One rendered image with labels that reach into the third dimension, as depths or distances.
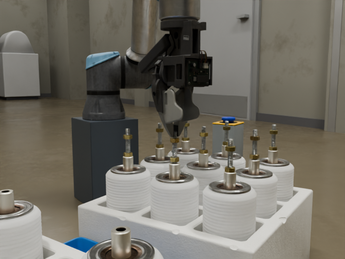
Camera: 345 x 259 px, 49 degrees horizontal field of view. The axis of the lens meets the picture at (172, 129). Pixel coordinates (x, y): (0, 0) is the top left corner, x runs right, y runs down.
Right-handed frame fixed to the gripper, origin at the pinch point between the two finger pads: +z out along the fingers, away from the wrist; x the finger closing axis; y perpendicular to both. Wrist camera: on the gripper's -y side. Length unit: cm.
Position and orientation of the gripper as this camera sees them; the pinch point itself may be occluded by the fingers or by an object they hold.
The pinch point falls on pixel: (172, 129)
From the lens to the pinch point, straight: 73.6
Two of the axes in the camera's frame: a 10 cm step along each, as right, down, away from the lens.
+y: 6.4, 1.1, -7.6
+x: 7.7, -0.9, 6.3
